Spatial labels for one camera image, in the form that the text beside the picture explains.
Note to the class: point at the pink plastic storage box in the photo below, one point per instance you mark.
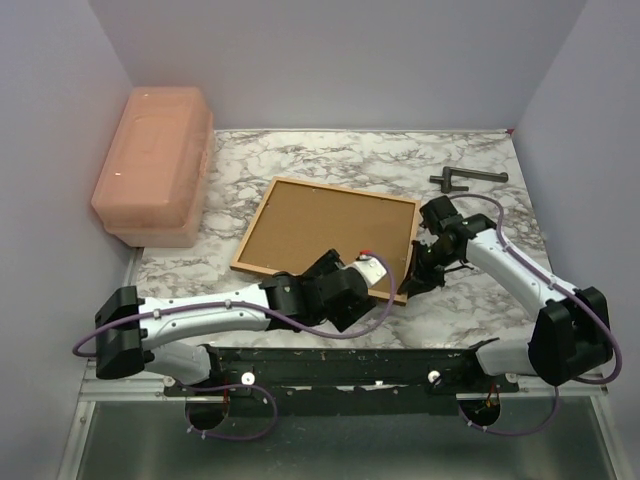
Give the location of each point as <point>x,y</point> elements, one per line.
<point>151,189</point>

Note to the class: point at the brown wooden picture frame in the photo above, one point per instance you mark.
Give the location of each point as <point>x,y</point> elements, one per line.
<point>250,235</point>

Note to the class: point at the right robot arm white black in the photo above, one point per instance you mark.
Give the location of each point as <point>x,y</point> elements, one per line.
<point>571,335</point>

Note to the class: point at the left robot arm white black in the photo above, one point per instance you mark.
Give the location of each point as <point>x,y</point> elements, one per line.
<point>136,334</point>

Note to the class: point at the brown frame backing board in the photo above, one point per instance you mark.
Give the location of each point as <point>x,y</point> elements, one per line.
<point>330,225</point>

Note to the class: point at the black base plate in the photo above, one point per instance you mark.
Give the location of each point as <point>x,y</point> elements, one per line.
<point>344,382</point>

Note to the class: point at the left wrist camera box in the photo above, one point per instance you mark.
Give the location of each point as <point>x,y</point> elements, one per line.
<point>370,268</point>

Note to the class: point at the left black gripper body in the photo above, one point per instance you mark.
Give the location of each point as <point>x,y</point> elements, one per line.
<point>342,319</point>

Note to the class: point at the aluminium rail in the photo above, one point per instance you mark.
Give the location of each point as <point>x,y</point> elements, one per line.
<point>149,387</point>

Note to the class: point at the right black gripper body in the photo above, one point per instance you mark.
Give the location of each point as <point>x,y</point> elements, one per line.
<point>436,261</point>

